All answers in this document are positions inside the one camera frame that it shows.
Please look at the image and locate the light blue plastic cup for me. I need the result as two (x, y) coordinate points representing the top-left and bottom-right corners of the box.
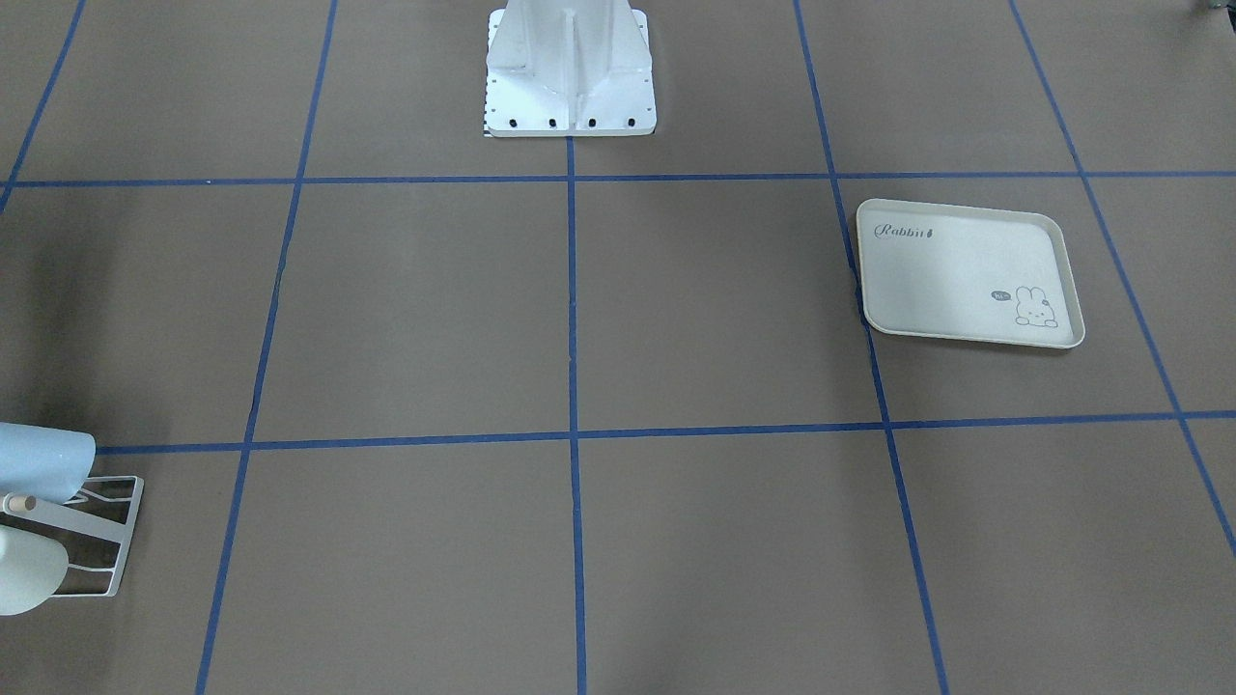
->
(1, 423), (96, 503)

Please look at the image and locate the pale green plastic cup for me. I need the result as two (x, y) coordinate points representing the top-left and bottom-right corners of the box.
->
(1, 526), (68, 616)

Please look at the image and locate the cream plastic tray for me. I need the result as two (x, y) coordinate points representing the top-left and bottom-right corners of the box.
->
(854, 198), (1086, 350)

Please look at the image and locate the white wire cup rack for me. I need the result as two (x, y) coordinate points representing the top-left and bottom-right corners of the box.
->
(2, 476), (145, 602)

